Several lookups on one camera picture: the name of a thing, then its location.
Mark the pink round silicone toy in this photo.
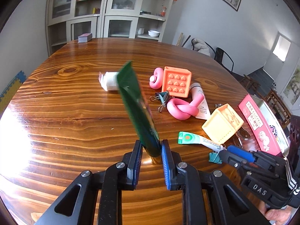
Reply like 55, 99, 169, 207
149, 67, 164, 89

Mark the person's right hand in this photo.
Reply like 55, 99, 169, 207
258, 201, 296, 225

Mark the pink knotted foam tube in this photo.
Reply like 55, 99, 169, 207
167, 94, 204, 120

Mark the blue yellow foam mat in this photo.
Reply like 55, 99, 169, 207
0, 71, 26, 115

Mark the green white toothpaste tube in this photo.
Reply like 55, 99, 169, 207
177, 132, 225, 152

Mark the white ceramic bowl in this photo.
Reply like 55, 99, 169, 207
148, 30, 160, 38

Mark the silver nail clipper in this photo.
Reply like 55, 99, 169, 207
235, 127, 250, 147

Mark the yellow orange square box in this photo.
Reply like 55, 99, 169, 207
202, 104, 244, 145

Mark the dark green tube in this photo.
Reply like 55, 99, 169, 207
116, 61, 161, 158

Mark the white skin cream tube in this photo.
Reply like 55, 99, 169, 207
190, 83, 211, 120

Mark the pink biscuit tin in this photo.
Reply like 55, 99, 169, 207
238, 94, 289, 157

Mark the card deck box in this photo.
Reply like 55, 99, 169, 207
78, 33, 93, 43

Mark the teal binder clip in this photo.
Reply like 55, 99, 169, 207
208, 152, 222, 164

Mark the wooden stool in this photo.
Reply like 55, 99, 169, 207
239, 75, 260, 94

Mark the black metal chair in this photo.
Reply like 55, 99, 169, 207
214, 47, 235, 73

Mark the orange heart silicone mould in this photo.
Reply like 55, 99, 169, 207
162, 67, 192, 98

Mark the beige jacket on chair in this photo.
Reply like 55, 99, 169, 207
191, 38, 211, 56

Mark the grey glass door cabinet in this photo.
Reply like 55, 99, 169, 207
46, 0, 174, 55

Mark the white gauze roll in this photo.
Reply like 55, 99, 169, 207
99, 72, 119, 92

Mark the dark green binder clip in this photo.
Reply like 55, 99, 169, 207
149, 91, 170, 113

